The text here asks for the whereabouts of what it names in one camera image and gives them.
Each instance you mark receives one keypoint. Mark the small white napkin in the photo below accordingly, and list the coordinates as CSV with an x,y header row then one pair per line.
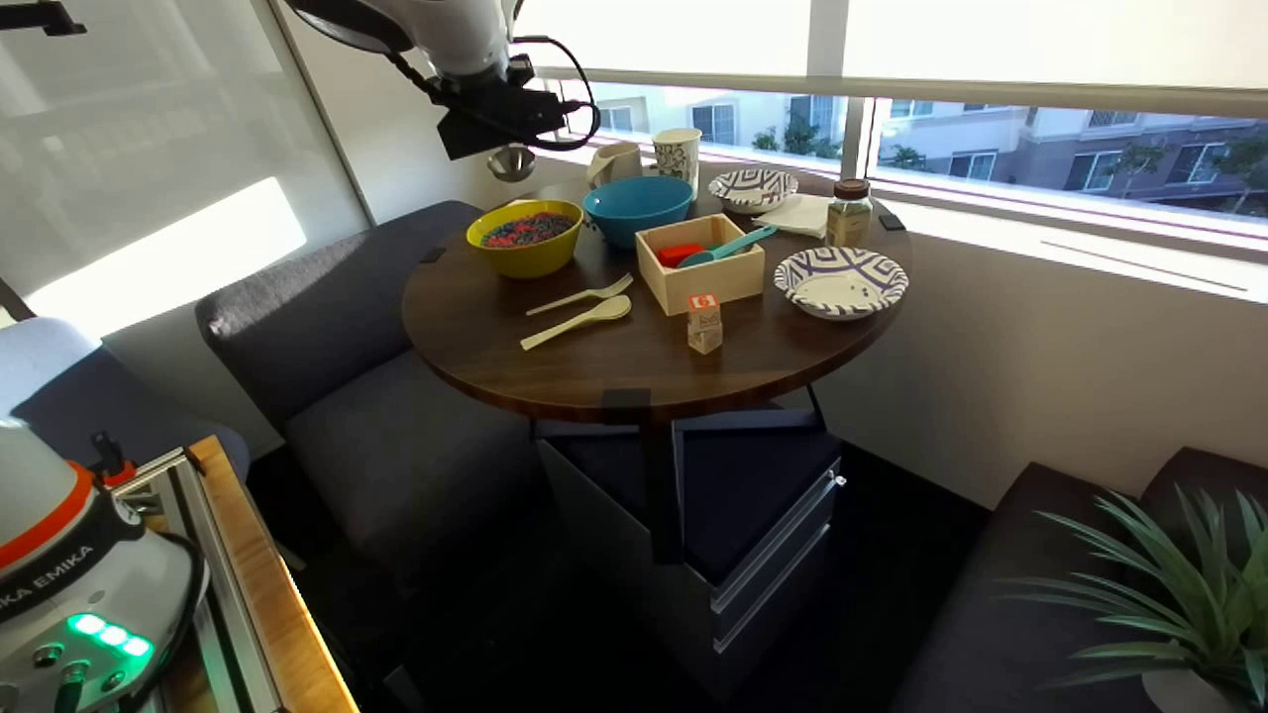
x,y
798,219

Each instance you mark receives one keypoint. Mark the grey cube cabinet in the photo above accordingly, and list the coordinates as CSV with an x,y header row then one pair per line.
x,y
767,556

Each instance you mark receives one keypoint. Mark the square wooden box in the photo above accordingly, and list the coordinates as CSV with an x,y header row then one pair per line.
x,y
708,288

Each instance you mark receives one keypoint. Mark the white roller blind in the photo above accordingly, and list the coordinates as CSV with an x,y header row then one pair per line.
x,y
1054,40
658,34

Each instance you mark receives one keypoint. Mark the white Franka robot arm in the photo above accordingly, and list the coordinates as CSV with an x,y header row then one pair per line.
x,y
456,34

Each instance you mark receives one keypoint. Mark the yellow bowl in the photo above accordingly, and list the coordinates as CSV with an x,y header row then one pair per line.
x,y
527,263

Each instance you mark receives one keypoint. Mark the wooden topped robot cart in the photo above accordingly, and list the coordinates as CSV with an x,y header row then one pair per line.
x,y
263,594

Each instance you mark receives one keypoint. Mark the blue bowl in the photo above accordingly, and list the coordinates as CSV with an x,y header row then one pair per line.
x,y
641,219

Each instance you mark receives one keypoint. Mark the patterned flat plate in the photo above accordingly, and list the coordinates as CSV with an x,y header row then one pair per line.
x,y
840,281

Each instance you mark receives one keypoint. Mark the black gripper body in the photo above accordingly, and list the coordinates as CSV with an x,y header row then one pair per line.
x,y
501,120

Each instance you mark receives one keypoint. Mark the teal plastic utensil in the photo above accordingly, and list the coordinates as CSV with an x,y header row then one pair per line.
x,y
733,244

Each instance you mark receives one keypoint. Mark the colourful gravel pebbles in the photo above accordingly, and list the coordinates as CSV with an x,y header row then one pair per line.
x,y
523,232

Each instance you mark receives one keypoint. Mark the cream plastic fork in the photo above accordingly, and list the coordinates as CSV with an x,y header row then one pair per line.
x,y
581,294

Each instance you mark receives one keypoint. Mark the white speckled cup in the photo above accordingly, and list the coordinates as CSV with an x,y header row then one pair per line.
x,y
674,160

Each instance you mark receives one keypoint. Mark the dark grey upholstered seat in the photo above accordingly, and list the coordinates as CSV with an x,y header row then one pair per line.
x,y
423,460
320,302
1033,619

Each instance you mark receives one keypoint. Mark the potted green plant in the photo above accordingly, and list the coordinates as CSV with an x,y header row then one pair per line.
x,y
1191,594

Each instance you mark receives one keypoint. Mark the small patterned bowl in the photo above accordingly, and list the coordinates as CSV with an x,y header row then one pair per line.
x,y
754,193

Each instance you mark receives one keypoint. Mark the glass jar with dark lid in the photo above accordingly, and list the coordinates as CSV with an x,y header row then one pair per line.
x,y
851,219

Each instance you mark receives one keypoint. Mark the black table leg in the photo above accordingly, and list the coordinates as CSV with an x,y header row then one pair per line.
x,y
658,489

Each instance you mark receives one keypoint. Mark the red item in box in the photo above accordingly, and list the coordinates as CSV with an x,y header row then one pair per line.
x,y
674,256

